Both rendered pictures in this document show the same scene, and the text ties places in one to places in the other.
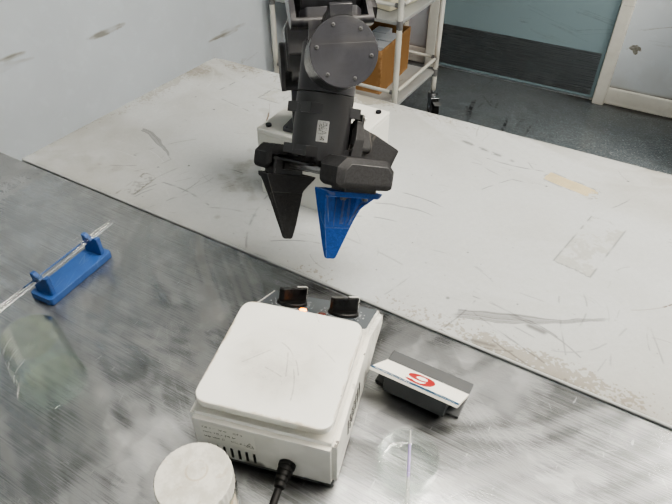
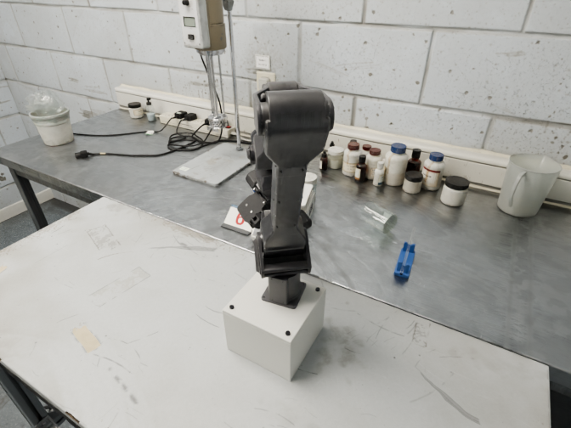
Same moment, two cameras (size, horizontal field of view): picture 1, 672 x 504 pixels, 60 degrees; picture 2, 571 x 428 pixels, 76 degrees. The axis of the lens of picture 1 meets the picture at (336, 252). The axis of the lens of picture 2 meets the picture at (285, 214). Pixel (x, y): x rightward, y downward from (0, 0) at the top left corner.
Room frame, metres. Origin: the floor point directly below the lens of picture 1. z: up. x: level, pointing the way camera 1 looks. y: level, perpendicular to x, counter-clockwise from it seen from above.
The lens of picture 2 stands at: (1.19, 0.03, 1.49)
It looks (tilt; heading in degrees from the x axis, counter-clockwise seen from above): 33 degrees down; 179
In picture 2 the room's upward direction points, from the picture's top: straight up
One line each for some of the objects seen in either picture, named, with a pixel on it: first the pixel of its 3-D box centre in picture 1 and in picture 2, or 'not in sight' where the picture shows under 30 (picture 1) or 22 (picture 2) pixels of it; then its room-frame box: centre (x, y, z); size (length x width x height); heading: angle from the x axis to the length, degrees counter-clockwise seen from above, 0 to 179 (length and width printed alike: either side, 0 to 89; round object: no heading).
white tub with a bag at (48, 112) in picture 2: not in sight; (50, 115); (-0.27, -0.89, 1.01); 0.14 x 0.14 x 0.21
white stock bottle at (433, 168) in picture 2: not in sight; (432, 171); (0.15, 0.52, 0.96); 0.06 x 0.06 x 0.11
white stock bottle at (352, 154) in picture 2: not in sight; (352, 158); (0.04, 0.27, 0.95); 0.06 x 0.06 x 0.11
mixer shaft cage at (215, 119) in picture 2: not in sight; (214, 89); (-0.05, -0.19, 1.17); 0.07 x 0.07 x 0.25
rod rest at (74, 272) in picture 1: (69, 265); (405, 258); (0.53, 0.32, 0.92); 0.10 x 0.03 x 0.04; 154
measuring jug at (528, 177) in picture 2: not in sight; (522, 188); (0.29, 0.72, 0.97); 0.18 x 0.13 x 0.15; 130
